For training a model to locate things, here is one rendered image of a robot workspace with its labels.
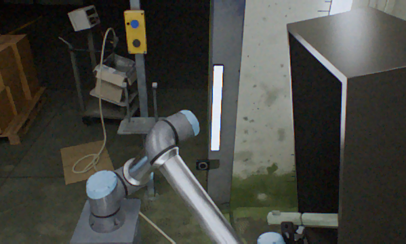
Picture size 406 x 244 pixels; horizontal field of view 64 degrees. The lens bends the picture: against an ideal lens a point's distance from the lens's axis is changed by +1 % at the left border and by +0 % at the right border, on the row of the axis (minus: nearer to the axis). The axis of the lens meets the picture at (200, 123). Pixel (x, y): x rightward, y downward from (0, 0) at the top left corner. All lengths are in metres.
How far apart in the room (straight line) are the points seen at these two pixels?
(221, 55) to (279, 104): 0.52
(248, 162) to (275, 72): 0.70
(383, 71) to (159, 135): 0.72
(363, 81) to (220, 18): 1.15
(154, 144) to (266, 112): 1.20
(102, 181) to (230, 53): 1.04
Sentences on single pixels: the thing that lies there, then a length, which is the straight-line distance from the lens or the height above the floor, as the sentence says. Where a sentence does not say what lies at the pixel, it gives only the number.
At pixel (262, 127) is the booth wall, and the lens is 2.28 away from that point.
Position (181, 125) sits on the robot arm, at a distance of 1.23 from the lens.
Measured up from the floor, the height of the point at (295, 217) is 0.90.
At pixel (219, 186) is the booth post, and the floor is 0.30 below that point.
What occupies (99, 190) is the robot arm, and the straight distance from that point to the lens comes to 1.65.
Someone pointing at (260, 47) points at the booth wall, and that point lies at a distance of 2.04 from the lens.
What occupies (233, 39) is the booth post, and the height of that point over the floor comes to 1.43.
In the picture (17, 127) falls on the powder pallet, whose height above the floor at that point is 0.14.
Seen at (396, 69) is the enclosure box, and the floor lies 1.65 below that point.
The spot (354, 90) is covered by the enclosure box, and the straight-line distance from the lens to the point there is 0.99.
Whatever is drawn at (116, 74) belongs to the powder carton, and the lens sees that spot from 3.59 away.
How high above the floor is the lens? 1.95
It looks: 30 degrees down
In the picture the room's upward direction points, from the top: 1 degrees clockwise
